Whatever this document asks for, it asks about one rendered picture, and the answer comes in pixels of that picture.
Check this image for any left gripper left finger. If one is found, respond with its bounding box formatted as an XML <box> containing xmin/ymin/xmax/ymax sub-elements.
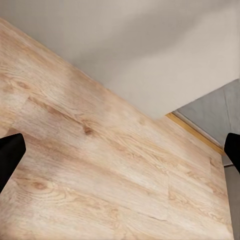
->
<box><xmin>0</xmin><ymin>133</ymin><xmax>26</xmax><ymax>193</ymax></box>

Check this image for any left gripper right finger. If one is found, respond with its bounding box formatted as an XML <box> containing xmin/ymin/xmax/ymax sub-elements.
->
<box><xmin>224</xmin><ymin>133</ymin><xmax>240</xmax><ymax>173</ymax></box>

